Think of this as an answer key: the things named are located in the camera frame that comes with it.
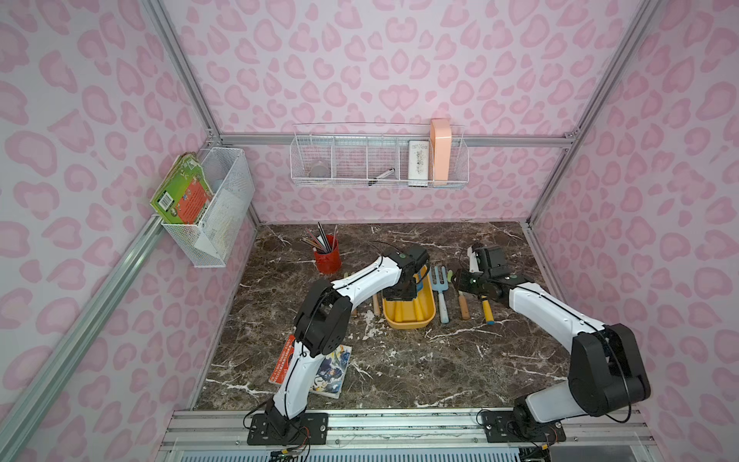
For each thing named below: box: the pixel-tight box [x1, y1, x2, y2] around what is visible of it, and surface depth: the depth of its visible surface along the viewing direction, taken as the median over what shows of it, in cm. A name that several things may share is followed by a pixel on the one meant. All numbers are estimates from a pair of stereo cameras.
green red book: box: [150, 151, 215, 226], surface depth 73 cm
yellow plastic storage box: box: [382, 273, 436, 331], surface depth 94 cm
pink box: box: [429, 118, 453, 182], surface depth 85 cm
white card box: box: [407, 140, 430, 187], surface depth 93 cm
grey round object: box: [308, 161, 331, 179], surface depth 99 cm
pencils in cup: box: [300, 221, 338, 255], surface depth 103 cm
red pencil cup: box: [313, 233, 343, 276], surface depth 103 cm
